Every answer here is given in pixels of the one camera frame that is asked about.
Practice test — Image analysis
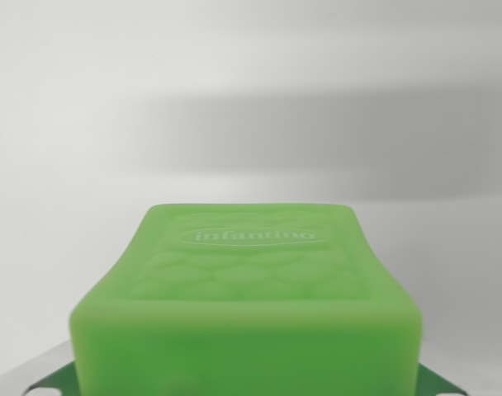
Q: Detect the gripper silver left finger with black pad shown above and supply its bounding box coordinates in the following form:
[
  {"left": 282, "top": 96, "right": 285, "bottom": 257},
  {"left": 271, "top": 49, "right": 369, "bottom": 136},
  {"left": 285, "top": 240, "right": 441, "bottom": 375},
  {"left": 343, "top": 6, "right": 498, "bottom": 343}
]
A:
[{"left": 0, "top": 340, "right": 83, "bottom": 396}]

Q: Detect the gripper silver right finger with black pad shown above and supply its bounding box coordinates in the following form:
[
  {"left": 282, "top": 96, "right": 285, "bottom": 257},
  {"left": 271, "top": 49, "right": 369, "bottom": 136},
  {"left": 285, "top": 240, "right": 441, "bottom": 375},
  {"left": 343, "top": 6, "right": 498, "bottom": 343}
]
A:
[{"left": 417, "top": 344, "right": 502, "bottom": 396}]

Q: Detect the green soft toy cube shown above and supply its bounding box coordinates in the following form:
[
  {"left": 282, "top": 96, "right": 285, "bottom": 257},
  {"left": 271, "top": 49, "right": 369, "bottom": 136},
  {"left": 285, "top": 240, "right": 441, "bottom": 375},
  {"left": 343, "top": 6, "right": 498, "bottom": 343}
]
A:
[{"left": 68, "top": 202, "right": 424, "bottom": 396}]

